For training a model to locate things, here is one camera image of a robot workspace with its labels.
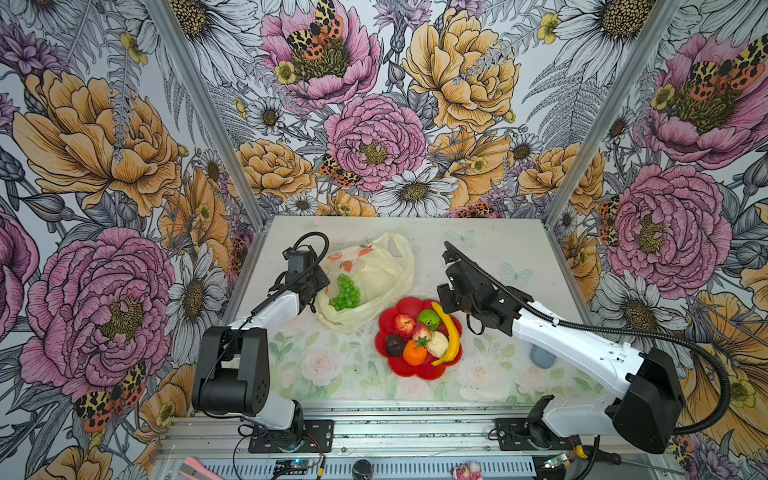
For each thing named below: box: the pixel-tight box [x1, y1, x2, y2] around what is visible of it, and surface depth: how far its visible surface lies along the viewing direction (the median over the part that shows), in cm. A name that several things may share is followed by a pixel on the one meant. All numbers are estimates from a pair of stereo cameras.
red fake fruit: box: [396, 314, 415, 335], surface depth 89 cm
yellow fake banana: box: [431, 301, 461, 367], surface depth 85 cm
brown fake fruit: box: [386, 333, 405, 357], surface depth 86 cm
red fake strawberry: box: [412, 321, 432, 348], surface depth 84 cm
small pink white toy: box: [451, 462, 483, 480], surface depth 69 cm
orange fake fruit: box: [403, 336, 431, 366], surface depth 85 cm
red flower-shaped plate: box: [374, 296, 463, 381], surface depth 87 cm
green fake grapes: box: [328, 274, 361, 312], surface depth 98 cm
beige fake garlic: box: [426, 331, 449, 359], surface depth 85 cm
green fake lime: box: [418, 308, 441, 332], surface depth 89 cm
